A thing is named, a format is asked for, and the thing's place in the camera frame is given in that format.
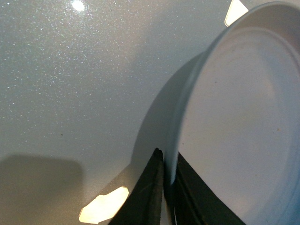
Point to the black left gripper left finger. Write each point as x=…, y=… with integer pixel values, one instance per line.
x=143, y=206

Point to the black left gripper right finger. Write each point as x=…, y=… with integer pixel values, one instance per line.
x=195, y=202

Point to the white round plate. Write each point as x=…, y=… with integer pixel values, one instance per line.
x=232, y=107

